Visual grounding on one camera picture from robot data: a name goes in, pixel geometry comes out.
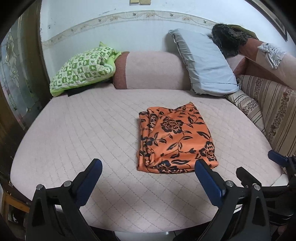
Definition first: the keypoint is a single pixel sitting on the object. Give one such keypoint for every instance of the wooden door with glass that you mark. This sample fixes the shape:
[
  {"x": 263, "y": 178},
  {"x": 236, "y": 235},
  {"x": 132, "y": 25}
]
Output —
[{"x": 24, "y": 81}]

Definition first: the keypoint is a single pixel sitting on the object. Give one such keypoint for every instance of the green patterned folded blanket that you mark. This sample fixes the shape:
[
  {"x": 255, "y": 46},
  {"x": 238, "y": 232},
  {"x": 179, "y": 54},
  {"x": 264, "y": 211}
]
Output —
[{"x": 89, "y": 67}]

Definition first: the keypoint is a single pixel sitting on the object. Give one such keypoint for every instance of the striped floral beige cushion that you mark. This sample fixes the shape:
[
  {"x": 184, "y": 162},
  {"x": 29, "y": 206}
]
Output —
[{"x": 271, "y": 107}]

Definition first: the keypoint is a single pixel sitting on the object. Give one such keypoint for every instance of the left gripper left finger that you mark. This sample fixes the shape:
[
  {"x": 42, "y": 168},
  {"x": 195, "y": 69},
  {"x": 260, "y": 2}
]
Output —
[{"x": 43, "y": 223}]

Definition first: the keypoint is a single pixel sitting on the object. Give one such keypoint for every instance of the orange black floral blouse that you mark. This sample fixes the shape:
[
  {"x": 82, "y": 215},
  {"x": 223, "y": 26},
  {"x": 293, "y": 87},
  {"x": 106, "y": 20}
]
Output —
[{"x": 172, "y": 140}]

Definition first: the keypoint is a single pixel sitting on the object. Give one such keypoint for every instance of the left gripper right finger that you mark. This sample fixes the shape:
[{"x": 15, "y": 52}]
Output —
[{"x": 225, "y": 196}]

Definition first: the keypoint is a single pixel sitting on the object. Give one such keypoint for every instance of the beige wall switch plate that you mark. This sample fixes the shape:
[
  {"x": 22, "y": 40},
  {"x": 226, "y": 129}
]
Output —
[{"x": 141, "y": 2}]

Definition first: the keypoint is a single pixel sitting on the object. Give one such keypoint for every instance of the pink brown bolster pillow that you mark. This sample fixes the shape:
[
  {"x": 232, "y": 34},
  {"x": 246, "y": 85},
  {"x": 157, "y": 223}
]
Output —
[{"x": 151, "y": 70}]

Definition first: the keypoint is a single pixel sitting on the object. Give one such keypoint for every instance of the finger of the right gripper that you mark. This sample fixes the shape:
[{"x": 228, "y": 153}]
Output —
[
  {"x": 284, "y": 161},
  {"x": 248, "y": 177}
]

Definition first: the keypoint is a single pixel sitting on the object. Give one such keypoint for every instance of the light blue pillow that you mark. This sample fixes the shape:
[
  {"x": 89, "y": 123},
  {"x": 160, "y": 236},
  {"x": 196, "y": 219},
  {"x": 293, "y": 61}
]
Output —
[{"x": 209, "y": 72}]

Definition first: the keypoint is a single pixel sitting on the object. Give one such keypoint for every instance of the framed wall picture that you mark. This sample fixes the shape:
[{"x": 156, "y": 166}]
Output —
[{"x": 270, "y": 16}]

